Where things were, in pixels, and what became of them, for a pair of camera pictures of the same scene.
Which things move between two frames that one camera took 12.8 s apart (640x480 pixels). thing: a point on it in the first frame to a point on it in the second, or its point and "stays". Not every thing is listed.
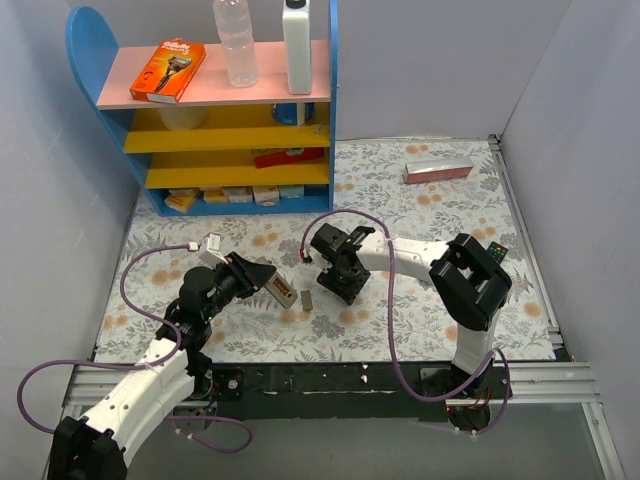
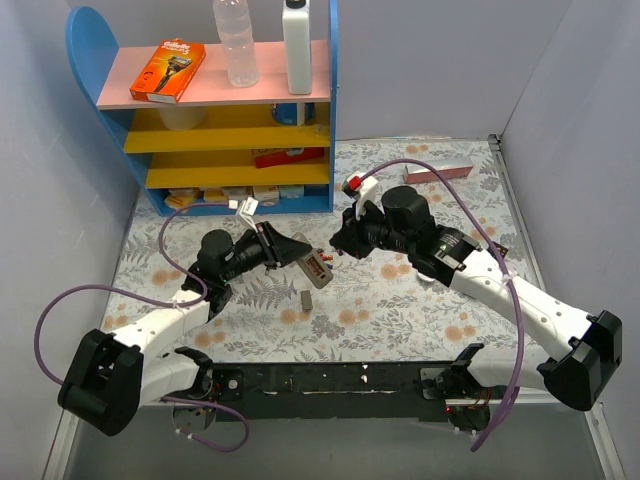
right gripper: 342,279 to 357,236
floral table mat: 420,190 stays
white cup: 183,118 stays
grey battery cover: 306,300 stays
